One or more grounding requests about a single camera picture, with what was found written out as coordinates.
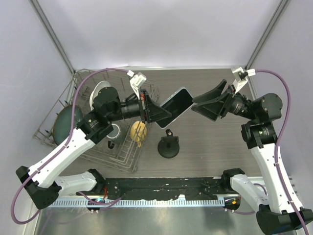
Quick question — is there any dark grey mug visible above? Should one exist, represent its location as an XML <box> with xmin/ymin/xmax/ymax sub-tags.
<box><xmin>107</xmin><ymin>123</ymin><xmax>123</xmax><ymax>149</ymax></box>

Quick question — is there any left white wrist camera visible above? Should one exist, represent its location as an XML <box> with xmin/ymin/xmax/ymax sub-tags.
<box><xmin>127</xmin><ymin>70</ymin><xmax>147</xmax><ymax>99</ymax></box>

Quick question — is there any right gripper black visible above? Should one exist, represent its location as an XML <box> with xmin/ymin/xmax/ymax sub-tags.
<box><xmin>193</xmin><ymin>79</ymin><xmax>258</xmax><ymax>121</ymax></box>

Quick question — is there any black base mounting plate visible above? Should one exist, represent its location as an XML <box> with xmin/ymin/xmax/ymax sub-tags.
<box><xmin>80</xmin><ymin>177</ymin><xmax>237</xmax><ymax>201</ymax></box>

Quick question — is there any black smartphone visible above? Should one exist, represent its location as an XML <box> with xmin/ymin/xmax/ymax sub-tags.
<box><xmin>156</xmin><ymin>87</ymin><xmax>193</xmax><ymax>129</ymax></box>

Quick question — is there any white slotted cable duct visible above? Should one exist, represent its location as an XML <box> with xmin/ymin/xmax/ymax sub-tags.
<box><xmin>49</xmin><ymin>197</ymin><xmax>224</xmax><ymax>208</ymax></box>

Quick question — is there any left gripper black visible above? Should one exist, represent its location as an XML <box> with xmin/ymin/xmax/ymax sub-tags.
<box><xmin>107</xmin><ymin>89</ymin><xmax>172</xmax><ymax>124</ymax></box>

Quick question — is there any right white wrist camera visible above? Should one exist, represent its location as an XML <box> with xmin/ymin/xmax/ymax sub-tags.
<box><xmin>232</xmin><ymin>67</ymin><xmax>256</xmax><ymax>93</ymax></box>

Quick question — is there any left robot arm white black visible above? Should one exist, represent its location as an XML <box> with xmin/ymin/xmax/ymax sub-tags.
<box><xmin>16</xmin><ymin>87</ymin><xmax>171</xmax><ymax>210</ymax></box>

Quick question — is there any black phone stand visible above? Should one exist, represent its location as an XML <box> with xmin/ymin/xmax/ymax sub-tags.
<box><xmin>157</xmin><ymin>129</ymin><xmax>180</xmax><ymax>159</ymax></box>

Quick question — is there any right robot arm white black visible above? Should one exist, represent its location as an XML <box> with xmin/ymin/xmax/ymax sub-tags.
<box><xmin>192</xmin><ymin>80</ymin><xmax>313</xmax><ymax>235</ymax></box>

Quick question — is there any white plate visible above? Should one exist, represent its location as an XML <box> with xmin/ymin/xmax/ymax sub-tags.
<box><xmin>89</xmin><ymin>81</ymin><xmax>111</xmax><ymax>111</ymax></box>

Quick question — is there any grey wire dish rack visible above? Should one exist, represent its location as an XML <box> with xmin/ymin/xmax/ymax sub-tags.
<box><xmin>34</xmin><ymin>69</ymin><xmax>170</xmax><ymax>172</ymax></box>

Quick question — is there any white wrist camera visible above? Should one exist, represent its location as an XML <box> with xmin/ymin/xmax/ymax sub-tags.
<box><xmin>127</xmin><ymin>70</ymin><xmax>147</xmax><ymax>99</ymax></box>
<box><xmin>232</xmin><ymin>67</ymin><xmax>256</xmax><ymax>93</ymax></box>

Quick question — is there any teal plate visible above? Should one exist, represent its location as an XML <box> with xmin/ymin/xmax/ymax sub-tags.
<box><xmin>52</xmin><ymin>105</ymin><xmax>72</xmax><ymax>145</ymax></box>

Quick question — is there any yellow cup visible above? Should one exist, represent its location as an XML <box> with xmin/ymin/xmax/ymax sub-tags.
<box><xmin>130</xmin><ymin>121</ymin><xmax>147</xmax><ymax>147</ymax></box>

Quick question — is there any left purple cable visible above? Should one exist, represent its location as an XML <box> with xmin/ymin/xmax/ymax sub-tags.
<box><xmin>11</xmin><ymin>68</ymin><xmax>134</xmax><ymax>225</ymax></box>

